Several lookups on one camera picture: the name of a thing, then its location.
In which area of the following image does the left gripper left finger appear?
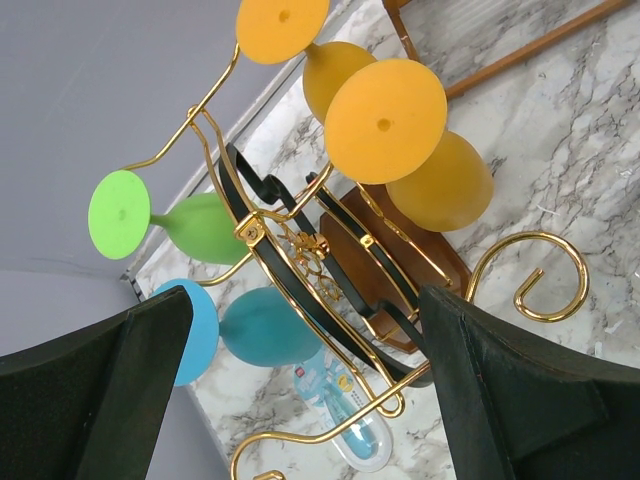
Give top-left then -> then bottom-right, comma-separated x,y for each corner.
1,288 -> 193,479

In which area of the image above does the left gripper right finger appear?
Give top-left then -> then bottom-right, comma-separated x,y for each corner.
419,286 -> 639,479

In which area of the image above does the blue plastic wine glass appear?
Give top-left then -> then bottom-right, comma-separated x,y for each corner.
153,279 -> 322,387

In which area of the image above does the green plastic wine glass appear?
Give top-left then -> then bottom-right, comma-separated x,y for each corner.
88,170 -> 248,265

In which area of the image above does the orange wine glass front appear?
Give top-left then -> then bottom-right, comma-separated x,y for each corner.
324,59 -> 494,232

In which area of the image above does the orange wine glass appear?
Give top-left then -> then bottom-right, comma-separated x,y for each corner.
236,0 -> 376,123
324,59 -> 494,232

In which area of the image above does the wooden shelf rack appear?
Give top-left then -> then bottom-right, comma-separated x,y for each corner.
383,0 -> 634,99

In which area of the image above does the gold wire wine glass rack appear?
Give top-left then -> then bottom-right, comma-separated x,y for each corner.
119,42 -> 591,480

